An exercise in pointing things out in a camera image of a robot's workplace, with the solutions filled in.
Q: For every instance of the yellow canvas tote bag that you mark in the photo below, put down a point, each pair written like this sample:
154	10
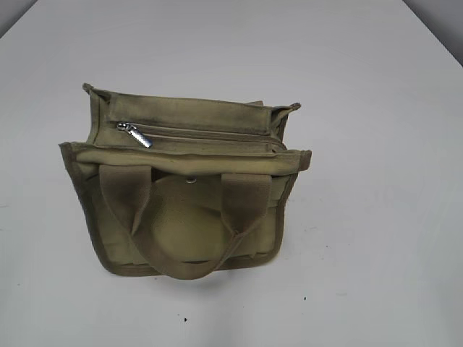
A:
209	195

